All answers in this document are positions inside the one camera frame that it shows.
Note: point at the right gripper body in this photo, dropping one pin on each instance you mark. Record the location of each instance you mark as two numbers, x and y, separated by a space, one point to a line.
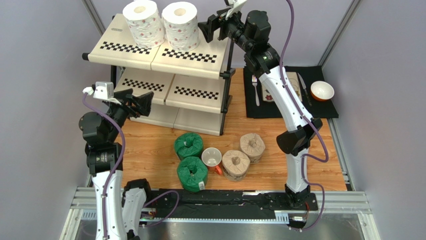
217 24

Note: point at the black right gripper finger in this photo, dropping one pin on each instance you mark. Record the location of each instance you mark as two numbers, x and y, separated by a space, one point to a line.
208 28
220 16

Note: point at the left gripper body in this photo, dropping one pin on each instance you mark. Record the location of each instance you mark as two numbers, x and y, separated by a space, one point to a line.
119 112

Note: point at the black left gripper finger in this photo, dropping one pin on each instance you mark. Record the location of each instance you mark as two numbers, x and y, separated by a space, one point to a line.
126 97
143 104

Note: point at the floral white paper towel roll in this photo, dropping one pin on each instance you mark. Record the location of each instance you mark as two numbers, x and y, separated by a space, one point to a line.
181 26

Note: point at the green roll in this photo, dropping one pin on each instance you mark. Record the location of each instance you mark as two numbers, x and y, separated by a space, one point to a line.
189 144
192 174

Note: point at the plain white paper towel roll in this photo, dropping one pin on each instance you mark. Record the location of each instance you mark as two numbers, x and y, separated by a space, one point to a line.
145 24

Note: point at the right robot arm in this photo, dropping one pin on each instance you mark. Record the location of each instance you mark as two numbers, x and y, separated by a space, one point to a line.
263 61

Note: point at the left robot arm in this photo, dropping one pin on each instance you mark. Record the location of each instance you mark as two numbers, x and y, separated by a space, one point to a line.
118 209

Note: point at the cream three-tier shelf rack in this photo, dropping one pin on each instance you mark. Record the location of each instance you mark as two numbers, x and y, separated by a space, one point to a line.
191 89

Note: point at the silver fork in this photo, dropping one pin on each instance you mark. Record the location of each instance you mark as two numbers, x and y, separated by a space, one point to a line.
255 84

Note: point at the floral square plate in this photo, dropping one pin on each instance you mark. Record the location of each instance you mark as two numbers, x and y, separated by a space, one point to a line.
293 79

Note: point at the green wrapped roll front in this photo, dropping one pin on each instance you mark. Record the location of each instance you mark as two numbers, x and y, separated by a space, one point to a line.
192 174

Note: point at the orange white mug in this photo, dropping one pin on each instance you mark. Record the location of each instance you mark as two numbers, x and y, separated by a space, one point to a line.
212 158

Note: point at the black placemat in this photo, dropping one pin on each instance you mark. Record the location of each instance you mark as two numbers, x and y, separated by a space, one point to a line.
266 110

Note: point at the orange white bowl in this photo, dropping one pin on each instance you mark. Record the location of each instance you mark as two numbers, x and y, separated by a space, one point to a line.
322 91

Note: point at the brown wrapped roll front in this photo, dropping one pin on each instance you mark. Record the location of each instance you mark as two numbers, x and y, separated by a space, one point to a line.
235 165

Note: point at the brown wrapped roll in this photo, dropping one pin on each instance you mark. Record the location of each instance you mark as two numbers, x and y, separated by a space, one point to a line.
235 165
253 146

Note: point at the brown wrapped roll rear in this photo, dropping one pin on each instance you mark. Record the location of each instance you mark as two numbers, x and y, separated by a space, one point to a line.
253 146

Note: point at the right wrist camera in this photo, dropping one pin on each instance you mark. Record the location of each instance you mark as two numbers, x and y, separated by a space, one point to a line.
234 6

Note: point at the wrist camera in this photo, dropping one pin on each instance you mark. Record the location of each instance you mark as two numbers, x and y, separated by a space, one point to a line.
234 6
101 90

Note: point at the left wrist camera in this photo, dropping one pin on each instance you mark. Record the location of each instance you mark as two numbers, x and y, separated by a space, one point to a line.
101 90

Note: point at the black handled knife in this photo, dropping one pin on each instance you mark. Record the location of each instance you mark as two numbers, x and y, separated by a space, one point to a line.
304 87

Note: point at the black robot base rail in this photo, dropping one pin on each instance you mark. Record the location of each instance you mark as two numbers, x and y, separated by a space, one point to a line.
224 204

